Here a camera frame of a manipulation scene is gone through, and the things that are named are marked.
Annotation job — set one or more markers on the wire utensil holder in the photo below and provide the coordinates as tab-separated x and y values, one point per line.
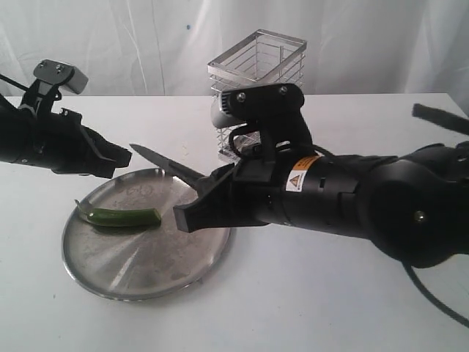
263	57

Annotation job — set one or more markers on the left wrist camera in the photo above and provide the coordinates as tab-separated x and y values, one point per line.
50	76

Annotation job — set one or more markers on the round steel plate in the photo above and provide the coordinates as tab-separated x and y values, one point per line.
138	263

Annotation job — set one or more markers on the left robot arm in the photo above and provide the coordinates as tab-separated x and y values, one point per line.
58	142

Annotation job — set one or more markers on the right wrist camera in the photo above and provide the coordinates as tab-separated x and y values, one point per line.
272	110

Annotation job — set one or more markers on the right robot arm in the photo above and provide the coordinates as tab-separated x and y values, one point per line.
413	208

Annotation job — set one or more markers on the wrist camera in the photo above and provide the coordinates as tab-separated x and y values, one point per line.
50	76
272	110

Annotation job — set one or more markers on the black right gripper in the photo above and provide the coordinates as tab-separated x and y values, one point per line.
312	192

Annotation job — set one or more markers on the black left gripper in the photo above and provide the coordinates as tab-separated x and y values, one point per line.
58	142

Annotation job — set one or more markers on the green chili pepper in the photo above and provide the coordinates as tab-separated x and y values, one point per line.
119	218

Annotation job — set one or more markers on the black knife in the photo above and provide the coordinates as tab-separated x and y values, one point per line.
186	174

